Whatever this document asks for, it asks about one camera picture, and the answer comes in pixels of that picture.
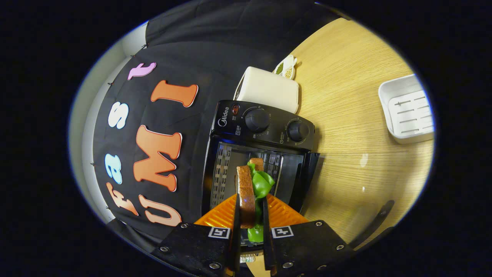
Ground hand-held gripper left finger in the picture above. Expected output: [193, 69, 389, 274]
[152, 194, 242, 274]

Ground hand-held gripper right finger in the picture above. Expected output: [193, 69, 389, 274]
[263, 194, 356, 277]

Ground toast sandwich with lettuce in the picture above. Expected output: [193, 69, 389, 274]
[234, 158, 276, 244]

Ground black toaster oven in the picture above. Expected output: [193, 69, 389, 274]
[201, 100, 395, 250]

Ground white pop-up toaster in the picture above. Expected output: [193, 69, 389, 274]
[233, 66, 299, 114]

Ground white plastic tray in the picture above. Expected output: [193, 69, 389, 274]
[378, 74, 435, 144]

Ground white divided seasoning dish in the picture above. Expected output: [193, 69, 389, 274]
[273, 55, 298, 80]

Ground black backdrop cloth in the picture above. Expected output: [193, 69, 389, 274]
[92, 0, 342, 241]

